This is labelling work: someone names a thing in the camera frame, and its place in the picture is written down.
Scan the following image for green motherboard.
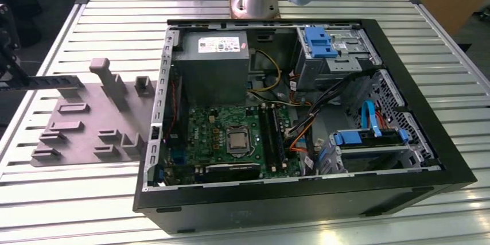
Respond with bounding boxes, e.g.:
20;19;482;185
165;104;307;184

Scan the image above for black graphics card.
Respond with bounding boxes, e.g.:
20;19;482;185
194;162;265;184

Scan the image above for large blue plastic latch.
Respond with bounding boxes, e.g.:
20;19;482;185
305;28;331;46

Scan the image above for black white wire bundle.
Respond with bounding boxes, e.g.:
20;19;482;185
247;91;311;107

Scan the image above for RAM slot white latches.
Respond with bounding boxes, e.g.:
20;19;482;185
262;104;278;171

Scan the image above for metal socket cover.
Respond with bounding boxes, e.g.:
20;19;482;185
225;126;254;155

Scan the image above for grey parts rack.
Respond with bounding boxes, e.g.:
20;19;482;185
30;58;161;169

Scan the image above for yellow black power wire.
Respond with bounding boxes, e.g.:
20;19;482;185
247;49;283;94

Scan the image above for grey white wire bundle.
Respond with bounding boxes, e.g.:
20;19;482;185
285;112;319;138

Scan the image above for RAM stick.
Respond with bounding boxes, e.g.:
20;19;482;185
27;75;84;90

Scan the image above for hard disk in blue carrier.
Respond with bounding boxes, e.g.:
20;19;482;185
333;129;410;147

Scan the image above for black PC case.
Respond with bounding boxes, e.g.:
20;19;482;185
133;18;478;234

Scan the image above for orange red wires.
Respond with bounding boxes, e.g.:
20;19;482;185
289;126;319;153

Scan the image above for grey metal drive cage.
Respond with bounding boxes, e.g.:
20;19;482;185
294;26;384;91

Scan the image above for grey power supply unit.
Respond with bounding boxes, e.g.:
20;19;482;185
174;30;253;108

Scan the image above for blue flat data wire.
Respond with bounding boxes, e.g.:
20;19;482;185
361;100;384;138

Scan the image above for black office chair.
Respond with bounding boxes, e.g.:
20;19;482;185
11;0;44;48

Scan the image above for small blue plastic latch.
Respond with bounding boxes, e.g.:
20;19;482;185
311;44;338;59

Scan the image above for thin red wire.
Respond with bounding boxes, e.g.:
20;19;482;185
170;78;181;131

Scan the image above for blue board connector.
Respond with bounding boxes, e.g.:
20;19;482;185
171;147;186;165

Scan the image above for white power supply label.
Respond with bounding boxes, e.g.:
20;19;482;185
197;37;242;54

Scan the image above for silver CPU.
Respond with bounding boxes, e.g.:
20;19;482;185
229;133;249;148

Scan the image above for grey metal disk bay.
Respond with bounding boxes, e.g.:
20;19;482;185
329;129;441;173

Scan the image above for black cable bundle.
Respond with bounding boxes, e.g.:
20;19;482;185
286;72;369;139

